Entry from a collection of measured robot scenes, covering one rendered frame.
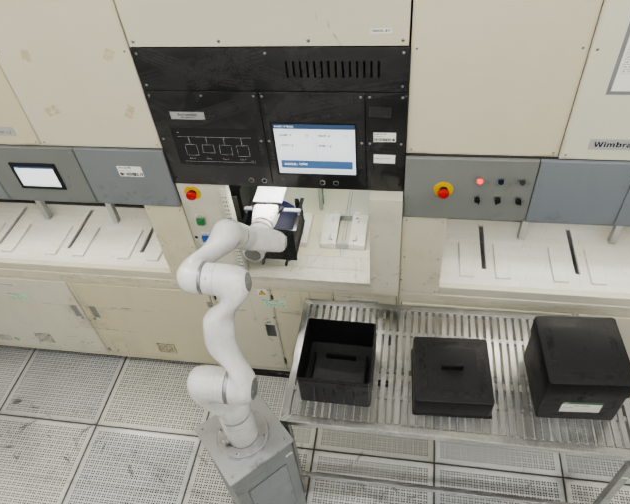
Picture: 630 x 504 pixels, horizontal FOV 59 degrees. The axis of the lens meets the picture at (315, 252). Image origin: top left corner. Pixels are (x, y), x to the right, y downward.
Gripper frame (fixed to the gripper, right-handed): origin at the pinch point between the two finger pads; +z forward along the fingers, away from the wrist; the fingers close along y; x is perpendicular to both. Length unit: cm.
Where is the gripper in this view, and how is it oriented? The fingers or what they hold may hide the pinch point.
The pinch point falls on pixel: (270, 198)
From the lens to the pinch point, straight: 229.1
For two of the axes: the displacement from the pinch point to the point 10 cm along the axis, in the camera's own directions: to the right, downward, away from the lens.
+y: 9.9, 0.6, -1.6
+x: -0.8, -6.9, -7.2
